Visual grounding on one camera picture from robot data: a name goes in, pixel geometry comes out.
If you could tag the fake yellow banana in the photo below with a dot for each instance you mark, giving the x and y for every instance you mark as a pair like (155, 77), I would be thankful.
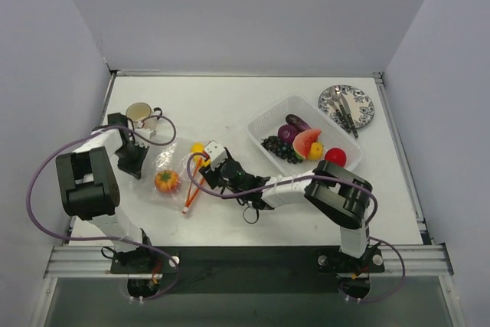
(198, 147)

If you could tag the purple fake onion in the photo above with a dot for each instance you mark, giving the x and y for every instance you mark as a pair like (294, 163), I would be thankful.
(287, 133)

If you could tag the fake purple eggplant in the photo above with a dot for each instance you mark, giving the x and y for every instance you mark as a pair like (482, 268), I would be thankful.
(300, 124)

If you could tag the fake watermelon slice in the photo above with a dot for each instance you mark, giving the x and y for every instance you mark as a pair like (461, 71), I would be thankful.
(302, 142)

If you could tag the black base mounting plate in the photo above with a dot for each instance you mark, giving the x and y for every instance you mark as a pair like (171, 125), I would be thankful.
(245, 270)

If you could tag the fake red apple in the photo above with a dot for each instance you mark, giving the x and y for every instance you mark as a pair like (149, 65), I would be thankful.
(336, 156)

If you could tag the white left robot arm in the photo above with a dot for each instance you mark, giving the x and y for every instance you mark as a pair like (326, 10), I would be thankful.
(89, 189)

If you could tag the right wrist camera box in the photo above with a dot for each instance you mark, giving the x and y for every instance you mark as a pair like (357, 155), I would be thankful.
(216, 154)

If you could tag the fake dark grape bunch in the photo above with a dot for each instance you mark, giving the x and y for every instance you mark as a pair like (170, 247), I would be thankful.
(282, 150)

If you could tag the aluminium front rail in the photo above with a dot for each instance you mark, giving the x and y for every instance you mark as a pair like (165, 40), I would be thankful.
(409, 260)

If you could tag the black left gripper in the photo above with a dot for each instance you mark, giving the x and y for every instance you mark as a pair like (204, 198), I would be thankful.
(132, 155)

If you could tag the white plastic basket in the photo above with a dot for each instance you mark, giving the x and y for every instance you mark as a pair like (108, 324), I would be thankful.
(267, 123)

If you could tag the fake yellow lemon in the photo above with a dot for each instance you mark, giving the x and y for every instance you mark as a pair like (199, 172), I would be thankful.
(315, 152)

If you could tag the blue floral plate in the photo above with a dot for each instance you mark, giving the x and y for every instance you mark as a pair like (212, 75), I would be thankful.
(359, 103)

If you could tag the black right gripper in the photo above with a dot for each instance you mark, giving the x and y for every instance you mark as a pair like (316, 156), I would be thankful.
(210, 174)

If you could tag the metal fork dark handle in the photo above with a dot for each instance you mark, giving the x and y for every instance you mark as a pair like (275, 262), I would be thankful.
(344, 103)

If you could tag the cream mug black handle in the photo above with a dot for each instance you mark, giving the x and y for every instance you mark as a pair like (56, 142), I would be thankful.
(143, 115)

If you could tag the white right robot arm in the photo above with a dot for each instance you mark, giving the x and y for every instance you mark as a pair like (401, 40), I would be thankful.
(343, 197)

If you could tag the clear zip bag orange seal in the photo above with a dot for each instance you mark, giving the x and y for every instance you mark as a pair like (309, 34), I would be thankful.
(171, 157)

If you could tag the metal spoon dark handle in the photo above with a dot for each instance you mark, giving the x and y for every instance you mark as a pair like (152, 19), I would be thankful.
(337, 98)

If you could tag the fake orange persimmon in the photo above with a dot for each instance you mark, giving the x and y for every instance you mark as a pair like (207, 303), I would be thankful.
(167, 181)

